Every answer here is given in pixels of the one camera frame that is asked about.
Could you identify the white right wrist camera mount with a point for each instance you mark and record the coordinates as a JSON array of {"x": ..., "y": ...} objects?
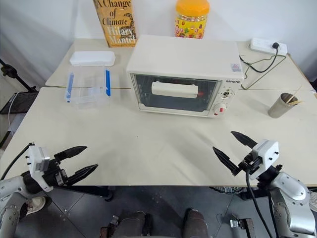
[{"x": 267, "y": 153}]

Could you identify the clear container with blue clips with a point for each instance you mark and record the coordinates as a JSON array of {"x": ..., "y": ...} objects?
[{"x": 86, "y": 91}]

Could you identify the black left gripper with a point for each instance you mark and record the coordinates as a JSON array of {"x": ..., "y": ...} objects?
[{"x": 55, "y": 173}]

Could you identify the wooden stick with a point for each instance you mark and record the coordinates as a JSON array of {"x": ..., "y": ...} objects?
[
  {"x": 296, "y": 93},
  {"x": 298, "y": 102}
]

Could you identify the black tripod stand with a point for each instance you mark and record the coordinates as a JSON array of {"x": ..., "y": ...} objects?
[{"x": 15, "y": 73}]

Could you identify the yellow hardcover book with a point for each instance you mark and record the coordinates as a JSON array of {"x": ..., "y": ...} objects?
[{"x": 119, "y": 24}]

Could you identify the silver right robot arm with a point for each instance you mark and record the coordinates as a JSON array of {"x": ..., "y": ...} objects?
[{"x": 294, "y": 198}]

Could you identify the white sneaker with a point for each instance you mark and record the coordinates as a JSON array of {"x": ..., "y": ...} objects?
[{"x": 36, "y": 204}]

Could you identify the white oven timer knob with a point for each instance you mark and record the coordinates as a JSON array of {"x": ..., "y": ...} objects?
[{"x": 220, "y": 109}]

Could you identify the white power strip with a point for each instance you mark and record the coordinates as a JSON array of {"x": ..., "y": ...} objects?
[{"x": 262, "y": 44}]

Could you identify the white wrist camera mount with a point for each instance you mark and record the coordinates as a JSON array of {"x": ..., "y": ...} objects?
[
  {"x": 37, "y": 161},
  {"x": 267, "y": 153}
]

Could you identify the yellow jar with orange lid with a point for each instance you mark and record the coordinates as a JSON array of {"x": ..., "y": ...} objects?
[{"x": 192, "y": 22}]

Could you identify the white container lid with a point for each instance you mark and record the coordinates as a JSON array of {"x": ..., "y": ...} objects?
[{"x": 92, "y": 58}]

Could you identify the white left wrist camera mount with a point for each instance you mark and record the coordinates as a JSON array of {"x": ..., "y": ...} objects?
[{"x": 37, "y": 161}]

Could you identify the dark rounded shape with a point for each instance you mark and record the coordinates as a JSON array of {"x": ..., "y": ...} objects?
[{"x": 195, "y": 223}]

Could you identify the white toaster oven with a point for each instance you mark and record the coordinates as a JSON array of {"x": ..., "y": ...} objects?
[{"x": 183, "y": 54}]

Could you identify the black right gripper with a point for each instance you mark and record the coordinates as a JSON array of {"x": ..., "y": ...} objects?
[{"x": 251, "y": 162}]

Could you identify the metal caster bracket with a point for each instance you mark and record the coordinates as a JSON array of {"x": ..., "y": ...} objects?
[{"x": 241, "y": 226}]

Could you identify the black power plug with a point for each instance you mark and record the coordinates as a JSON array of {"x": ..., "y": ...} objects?
[{"x": 276, "y": 45}]

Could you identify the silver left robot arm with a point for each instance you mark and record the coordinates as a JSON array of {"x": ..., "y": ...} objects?
[{"x": 10, "y": 205}]

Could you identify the grey metal cup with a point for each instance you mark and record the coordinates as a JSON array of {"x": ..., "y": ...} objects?
[{"x": 280, "y": 106}]

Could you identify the black floor tray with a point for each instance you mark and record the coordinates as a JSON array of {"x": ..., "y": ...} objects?
[{"x": 17, "y": 102}]

